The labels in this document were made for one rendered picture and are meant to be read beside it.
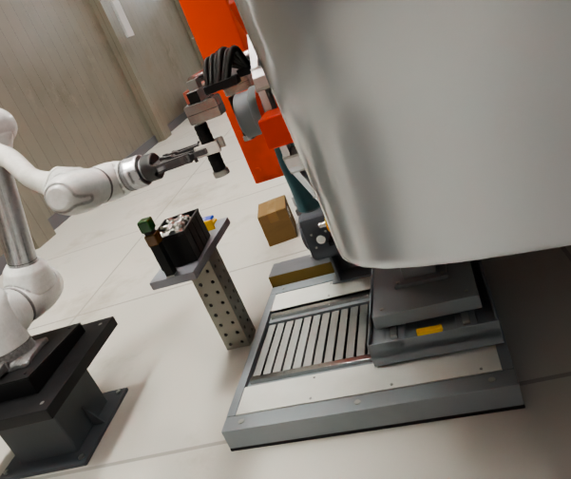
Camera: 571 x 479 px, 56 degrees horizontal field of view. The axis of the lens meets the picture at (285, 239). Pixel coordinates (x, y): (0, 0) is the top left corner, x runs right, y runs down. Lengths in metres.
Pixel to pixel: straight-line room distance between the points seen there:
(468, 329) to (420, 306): 0.14
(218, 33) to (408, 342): 1.21
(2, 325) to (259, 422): 0.92
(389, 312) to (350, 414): 0.30
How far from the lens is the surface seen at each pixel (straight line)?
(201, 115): 1.42
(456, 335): 1.56
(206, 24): 2.03
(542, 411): 1.53
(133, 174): 1.52
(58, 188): 1.41
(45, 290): 2.15
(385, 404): 1.52
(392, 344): 1.57
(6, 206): 2.06
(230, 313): 2.07
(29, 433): 2.16
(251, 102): 1.52
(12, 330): 2.04
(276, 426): 1.62
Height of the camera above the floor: 1.08
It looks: 22 degrees down
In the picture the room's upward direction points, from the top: 23 degrees counter-clockwise
